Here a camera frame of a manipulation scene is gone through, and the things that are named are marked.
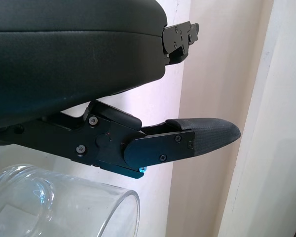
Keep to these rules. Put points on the clear glass cup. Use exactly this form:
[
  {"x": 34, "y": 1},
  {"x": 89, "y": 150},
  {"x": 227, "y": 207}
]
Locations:
[{"x": 64, "y": 207}]

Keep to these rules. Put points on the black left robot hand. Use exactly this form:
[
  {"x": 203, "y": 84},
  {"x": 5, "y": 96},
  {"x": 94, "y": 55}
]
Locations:
[{"x": 64, "y": 61}]

